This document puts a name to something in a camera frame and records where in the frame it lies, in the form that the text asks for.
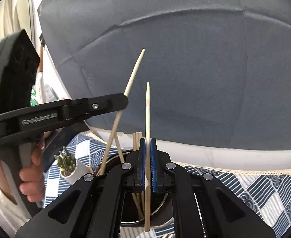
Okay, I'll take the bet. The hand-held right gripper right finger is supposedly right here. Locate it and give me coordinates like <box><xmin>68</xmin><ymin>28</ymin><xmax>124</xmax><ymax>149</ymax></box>
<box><xmin>150</xmin><ymin>138</ymin><xmax>276</xmax><ymax>238</ymax></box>

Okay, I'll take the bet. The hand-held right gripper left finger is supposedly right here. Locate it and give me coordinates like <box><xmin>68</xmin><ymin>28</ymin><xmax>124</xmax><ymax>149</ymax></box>
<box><xmin>15</xmin><ymin>138</ymin><xmax>146</xmax><ymax>238</ymax></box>

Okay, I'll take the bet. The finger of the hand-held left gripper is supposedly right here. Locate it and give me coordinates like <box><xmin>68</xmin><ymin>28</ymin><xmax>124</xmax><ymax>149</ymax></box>
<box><xmin>60</xmin><ymin>93</ymin><xmax>129</xmax><ymax>127</ymax></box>

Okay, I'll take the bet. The black cylindrical utensil holder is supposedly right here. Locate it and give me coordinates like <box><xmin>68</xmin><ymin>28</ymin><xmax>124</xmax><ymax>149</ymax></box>
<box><xmin>96</xmin><ymin>149</ymin><xmax>174</xmax><ymax>228</ymax></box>

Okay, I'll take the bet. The long wooden chopstick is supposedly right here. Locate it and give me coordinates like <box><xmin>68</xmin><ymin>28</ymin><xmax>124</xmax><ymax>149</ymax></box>
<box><xmin>144</xmin><ymin>82</ymin><xmax>152</xmax><ymax>232</ymax></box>
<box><xmin>99</xmin><ymin>49</ymin><xmax>146</xmax><ymax>176</ymax></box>

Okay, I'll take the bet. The person's left hand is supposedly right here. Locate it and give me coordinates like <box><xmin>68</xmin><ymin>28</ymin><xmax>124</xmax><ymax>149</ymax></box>
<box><xmin>0</xmin><ymin>132</ymin><xmax>47</xmax><ymax>204</ymax></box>

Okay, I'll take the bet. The wooden hairbrush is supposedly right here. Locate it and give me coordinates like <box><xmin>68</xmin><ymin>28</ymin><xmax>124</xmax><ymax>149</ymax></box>
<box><xmin>35</xmin><ymin>45</ymin><xmax>46</xmax><ymax>90</ymax></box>

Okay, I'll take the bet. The potted succulent white pot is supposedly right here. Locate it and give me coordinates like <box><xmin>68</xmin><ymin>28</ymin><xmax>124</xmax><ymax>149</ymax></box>
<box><xmin>54</xmin><ymin>146</ymin><xmax>94</xmax><ymax>187</ymax></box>

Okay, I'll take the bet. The blue white patterned tablecloth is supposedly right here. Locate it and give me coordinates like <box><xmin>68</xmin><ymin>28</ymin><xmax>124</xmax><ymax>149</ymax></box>
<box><xmin>42</xmin><ymin>131</ymin><xmax>291</xmax><ymax>238</ymax></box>

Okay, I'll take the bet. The grey cloth cover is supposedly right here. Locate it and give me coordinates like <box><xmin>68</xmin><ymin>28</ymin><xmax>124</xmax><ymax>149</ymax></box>
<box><xmin>37</xmin><ymin>0</ymin><xmax>291</xmax><ymax>152</ymax></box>

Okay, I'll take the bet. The round wall mirror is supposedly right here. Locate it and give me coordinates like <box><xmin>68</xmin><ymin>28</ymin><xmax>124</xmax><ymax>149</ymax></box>
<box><xmin>10</xmin><ymin>0</ymin><xmax>37</xmax><ymax>34</ymax></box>

